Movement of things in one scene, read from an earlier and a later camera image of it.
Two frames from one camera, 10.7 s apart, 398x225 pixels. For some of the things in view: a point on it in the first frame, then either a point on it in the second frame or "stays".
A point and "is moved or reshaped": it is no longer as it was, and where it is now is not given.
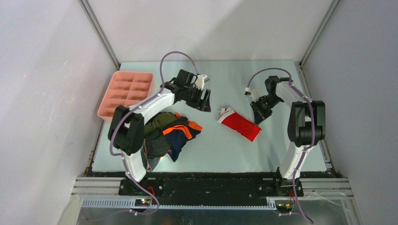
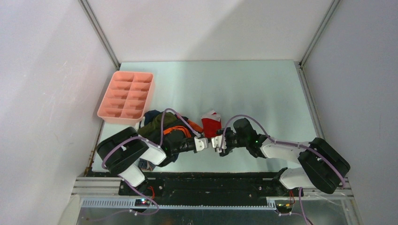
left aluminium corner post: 100,33 stays
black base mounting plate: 283,182 stays
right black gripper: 259,115 -> 227,131
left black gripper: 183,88 -> 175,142
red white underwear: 248,129 is moved or reshaped
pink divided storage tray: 125,89 stays
